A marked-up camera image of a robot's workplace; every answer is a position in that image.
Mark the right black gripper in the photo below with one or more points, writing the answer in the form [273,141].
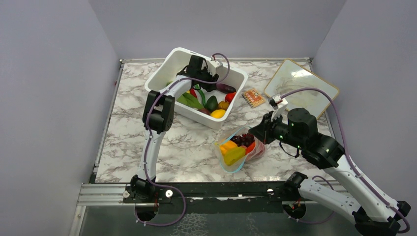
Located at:
[263,131]

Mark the purple grape bunch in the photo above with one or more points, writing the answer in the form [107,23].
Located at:
[245,139]

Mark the orange carrot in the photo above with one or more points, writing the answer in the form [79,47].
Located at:
[250,148]

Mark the clear zip top bag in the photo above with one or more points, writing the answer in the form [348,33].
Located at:
[224,138]

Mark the orange bell pepper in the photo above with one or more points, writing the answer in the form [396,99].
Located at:
[224,148]

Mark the dark eggplant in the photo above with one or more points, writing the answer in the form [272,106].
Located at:
[224,88]

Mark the red apple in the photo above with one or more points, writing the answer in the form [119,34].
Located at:
[259,150]

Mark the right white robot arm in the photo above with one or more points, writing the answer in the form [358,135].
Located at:
[372,211]

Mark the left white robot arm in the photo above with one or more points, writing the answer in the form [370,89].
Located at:
[159,114]

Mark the small orange fruit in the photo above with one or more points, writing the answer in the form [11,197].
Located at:
[223,105]

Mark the yellow lemon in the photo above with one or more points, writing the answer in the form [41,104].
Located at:
[218,113]

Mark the red strawberry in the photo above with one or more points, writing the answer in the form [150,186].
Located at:
[229,97]

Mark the green avocado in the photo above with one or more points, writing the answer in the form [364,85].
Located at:
[212,103]

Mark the dark purple passion fruit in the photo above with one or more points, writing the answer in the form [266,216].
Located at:
[204,111]

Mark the wood framed whiteboard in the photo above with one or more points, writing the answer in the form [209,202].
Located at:
[291,76]

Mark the green chili pepper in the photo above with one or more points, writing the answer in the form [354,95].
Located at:
[198,88]

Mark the red chili pepper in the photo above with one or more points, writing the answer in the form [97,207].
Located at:
[193,93]

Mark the green leaf vegetable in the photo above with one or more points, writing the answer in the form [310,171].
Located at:
[190,101]

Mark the white plastic bin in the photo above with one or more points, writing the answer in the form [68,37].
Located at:
[175,62]

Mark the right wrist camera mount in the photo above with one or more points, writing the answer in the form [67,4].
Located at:
[279,103]

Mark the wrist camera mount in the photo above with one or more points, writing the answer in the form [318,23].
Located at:
[279,103]
[213,65]

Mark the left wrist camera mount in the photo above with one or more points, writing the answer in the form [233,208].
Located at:
[213,65]

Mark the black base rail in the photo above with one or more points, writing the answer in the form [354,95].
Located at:
[211,197]

